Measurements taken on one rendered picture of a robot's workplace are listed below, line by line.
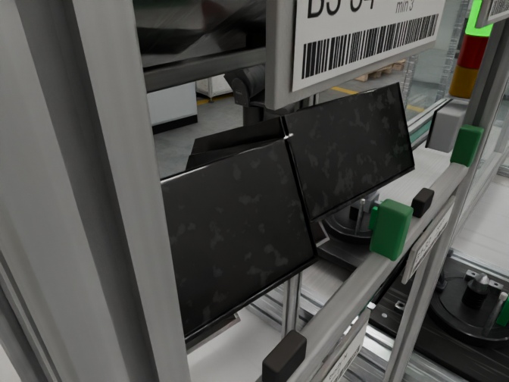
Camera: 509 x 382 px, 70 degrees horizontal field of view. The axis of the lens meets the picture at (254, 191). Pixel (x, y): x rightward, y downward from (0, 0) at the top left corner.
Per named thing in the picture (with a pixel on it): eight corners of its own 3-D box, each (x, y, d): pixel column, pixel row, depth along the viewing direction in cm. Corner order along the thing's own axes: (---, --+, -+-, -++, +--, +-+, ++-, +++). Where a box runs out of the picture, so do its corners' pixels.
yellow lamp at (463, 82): (444, 95, 65) (452, 66, 62) (453, 89, 68) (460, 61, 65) (475, 100, 62) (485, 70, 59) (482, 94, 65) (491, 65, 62)
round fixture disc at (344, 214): (310, 226, 80) (310, 218, 79) (342, 200, 89) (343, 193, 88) (370, 254, 72) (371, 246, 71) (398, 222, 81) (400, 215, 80)
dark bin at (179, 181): (35, 271, 37) (7, 203, 36) (154, 223, 44) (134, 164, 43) (90, 405, 14) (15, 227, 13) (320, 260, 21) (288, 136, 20)
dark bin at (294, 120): (157, 209, 47) (138, 154, 45) (238, 178, 54) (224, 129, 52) (307, 227, 24) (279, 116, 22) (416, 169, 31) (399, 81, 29)
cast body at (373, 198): (340, 202, 78) (345, 173, 74) (350, 194, 81) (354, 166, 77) (377, 217, 73) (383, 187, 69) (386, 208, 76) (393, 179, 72)
